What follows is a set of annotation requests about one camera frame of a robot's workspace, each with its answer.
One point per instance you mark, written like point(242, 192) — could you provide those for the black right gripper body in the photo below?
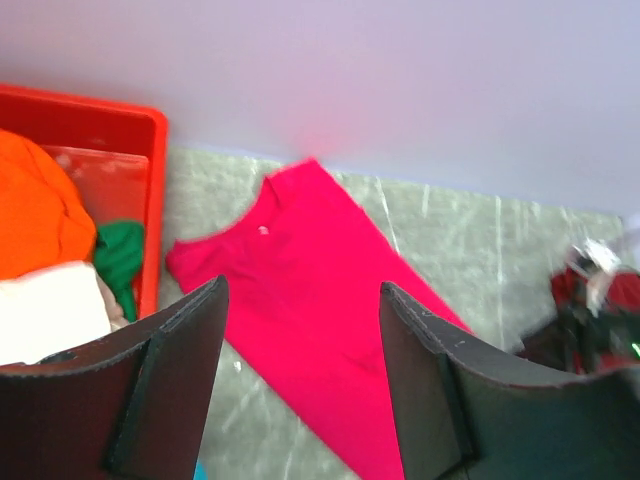
point(545, 345)

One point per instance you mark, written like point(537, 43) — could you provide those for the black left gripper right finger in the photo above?
point(464, 409)

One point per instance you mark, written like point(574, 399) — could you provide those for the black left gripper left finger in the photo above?
point(130, 405)

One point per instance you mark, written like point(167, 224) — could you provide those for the bright pink t-shirt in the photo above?
point(305, 266)

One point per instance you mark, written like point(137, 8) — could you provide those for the light blue t-shirt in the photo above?
point(199, 472)

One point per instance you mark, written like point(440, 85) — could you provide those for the white t-shirt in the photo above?
point(55, 309)

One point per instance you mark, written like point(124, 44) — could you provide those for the green t-shirt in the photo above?
point(118, 258)

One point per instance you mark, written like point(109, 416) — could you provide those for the orange t-shirt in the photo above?
point(43, 219)

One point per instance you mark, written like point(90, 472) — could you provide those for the red plastic bin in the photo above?
point(116, 154)

